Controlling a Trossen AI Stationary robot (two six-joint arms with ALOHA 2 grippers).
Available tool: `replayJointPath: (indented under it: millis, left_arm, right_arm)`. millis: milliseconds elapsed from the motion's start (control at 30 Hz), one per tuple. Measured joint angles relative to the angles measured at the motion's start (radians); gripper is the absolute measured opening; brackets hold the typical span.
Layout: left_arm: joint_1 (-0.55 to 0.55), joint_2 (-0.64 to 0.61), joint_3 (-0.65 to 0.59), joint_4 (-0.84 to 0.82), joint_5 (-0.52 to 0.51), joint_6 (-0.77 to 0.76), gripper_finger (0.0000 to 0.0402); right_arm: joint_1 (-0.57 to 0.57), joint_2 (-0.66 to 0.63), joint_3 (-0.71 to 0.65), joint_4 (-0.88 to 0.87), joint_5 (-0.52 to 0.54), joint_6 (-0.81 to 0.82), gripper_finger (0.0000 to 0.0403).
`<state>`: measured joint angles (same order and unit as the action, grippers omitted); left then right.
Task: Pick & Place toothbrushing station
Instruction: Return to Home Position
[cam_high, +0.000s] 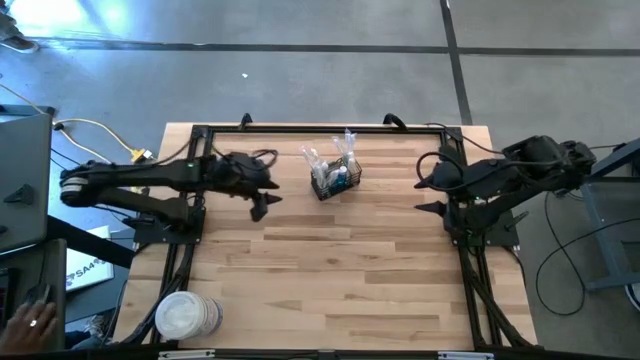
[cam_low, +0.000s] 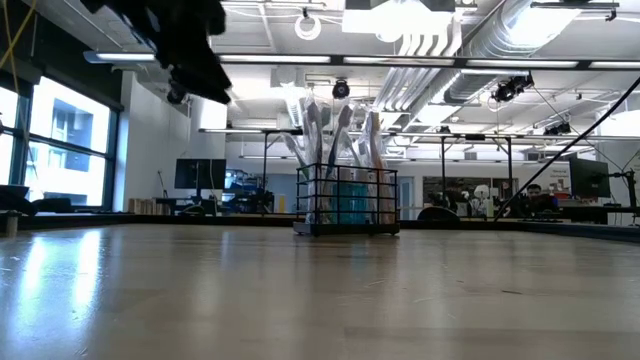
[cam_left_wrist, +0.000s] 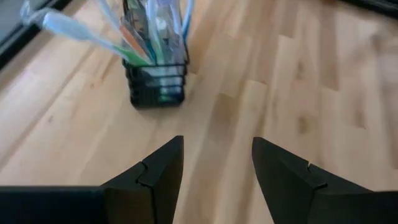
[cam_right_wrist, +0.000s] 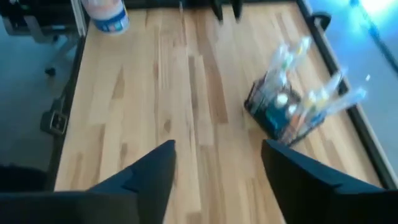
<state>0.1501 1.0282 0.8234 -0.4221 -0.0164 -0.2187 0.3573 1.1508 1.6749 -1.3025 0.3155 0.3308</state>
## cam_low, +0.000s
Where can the silver spiral ventilation duct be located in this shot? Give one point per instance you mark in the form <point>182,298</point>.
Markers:
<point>520,30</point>

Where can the wooden blocks stack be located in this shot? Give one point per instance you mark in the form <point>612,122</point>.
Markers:
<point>142,206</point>

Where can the white ceiling vent duct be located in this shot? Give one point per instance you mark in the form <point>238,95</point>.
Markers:
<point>289,80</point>

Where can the clear toothbrush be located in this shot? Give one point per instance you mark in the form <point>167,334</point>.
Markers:
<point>370,135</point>

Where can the black computer monitor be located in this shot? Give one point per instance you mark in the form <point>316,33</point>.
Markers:
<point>200,173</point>
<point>590,177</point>

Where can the black workstation frame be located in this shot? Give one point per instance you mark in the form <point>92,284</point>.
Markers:
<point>443,165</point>
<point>265,150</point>

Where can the blue toothbrush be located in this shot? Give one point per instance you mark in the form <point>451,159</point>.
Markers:
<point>337,142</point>

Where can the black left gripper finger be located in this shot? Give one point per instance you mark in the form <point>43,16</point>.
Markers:
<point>220,75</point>
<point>200,89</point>

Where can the black aluminium table frame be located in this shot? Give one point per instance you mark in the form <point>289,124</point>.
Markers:
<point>240,220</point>

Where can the black ceiling track light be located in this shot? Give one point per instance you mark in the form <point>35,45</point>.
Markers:
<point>175,96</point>
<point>512,87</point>
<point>341,89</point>
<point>557,129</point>

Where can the dark framed window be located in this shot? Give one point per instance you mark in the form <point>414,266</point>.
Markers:
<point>65,165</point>

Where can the blue mouthwash bottle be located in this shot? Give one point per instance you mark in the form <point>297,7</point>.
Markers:
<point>361,205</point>
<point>345,205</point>

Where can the white green toothbrush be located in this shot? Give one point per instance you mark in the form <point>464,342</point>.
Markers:
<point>295,152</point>

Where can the pink wrapped toothbrush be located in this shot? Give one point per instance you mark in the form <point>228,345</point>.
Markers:
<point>384,190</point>

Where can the long ceiling light strip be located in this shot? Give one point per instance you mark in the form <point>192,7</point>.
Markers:
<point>400,61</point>

